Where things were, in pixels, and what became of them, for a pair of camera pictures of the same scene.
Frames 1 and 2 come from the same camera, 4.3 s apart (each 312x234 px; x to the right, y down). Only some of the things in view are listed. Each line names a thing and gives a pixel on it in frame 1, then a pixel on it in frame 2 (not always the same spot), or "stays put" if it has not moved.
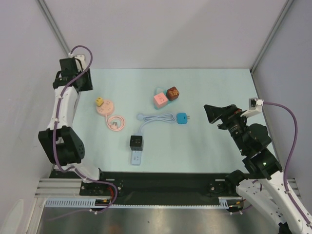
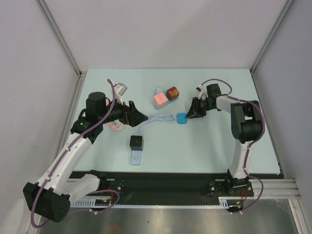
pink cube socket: [160, 100] stays put
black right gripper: [225, 117] to [198, 107]
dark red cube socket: [172, 93] stays put
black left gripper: [89, 85] to [130, 114]
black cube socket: [136, 143] stays put
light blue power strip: [136, 157] stays put
